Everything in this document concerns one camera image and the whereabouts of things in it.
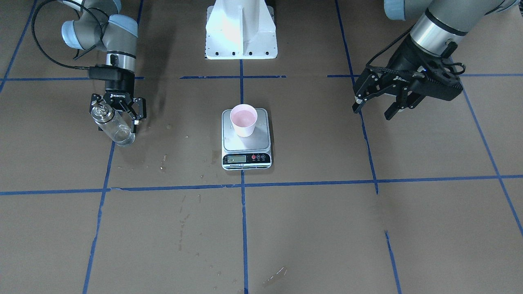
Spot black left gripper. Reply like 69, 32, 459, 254
352, 35, 423, 120

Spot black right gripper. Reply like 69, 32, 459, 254
89, 72, 146, 133

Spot clear glass sauce bottle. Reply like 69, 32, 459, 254
101, 103, 136, 147

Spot pink paper cup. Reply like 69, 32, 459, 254
230, 104, 258, 138

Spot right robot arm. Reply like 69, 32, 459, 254
61, 0, 146, 133

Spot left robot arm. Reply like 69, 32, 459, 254
352, 0, 518, 120

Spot silver digital kitchen scale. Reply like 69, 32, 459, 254
221, 108, 273, 171

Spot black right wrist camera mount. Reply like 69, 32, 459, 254
88, 65, 123, 81

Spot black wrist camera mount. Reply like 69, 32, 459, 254
88, 65, 123, 81
409, 40, 466, 102

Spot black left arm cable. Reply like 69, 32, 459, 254
365, 27, 414, 70

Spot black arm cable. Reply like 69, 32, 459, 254
365, 27, 414, 70
31, 0, 107, 70

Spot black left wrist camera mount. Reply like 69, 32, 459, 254
409, 40, 466, 102

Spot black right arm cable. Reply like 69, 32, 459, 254
31, 0, 107, 70

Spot white camera pillar with base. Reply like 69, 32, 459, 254
204, 0, 278, 60

